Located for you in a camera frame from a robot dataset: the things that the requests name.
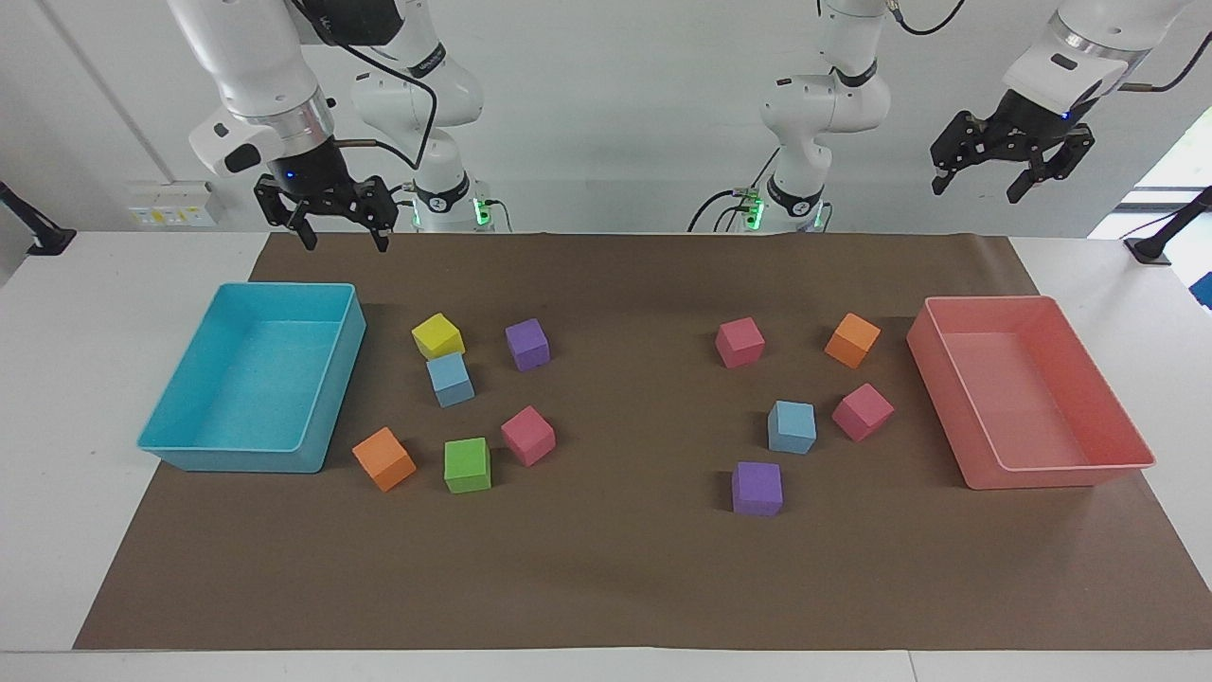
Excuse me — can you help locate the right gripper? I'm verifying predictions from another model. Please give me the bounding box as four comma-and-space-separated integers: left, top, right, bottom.
253, 137, 400, 254

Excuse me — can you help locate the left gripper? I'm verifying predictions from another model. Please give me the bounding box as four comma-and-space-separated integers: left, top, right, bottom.
929, 89, 1097, 206

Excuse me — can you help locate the yellow block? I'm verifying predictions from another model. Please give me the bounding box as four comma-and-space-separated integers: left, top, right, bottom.
411, 312, 466, 362

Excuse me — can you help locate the black stand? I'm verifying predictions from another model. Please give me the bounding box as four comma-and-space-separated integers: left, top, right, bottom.
0, 179, 78, 258
1123, 186, 1212, 267

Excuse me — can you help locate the blue plastic bin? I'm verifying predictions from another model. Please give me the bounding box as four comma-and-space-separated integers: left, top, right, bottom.
136, 281, 368, 475

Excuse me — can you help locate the light blue block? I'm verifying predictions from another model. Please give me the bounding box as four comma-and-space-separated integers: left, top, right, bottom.
425, 351, 476, 409
766, 400, 818, 456

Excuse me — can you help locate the purple block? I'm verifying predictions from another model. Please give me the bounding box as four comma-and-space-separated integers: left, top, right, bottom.
504, 317, 552, 373
730, 460, 785, 518

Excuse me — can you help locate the pink plastic bin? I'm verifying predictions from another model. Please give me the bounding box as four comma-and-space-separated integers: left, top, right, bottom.
906, 295, 1158, 492

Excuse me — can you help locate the orange block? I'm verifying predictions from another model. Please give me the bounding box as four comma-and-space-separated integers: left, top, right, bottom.
351, 425, 419, 494
823, 312, 883, 370

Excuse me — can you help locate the green block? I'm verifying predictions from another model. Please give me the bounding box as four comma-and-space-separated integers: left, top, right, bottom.
443, 436, 493, 495

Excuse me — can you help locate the pink block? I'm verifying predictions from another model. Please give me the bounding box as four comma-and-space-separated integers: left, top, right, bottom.
831, 382, 897, 443
500, 404, 558, 468
714, 315, 767, 370

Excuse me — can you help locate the white wall socket strip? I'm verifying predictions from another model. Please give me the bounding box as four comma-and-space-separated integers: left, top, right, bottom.
127, 179, 220, 229

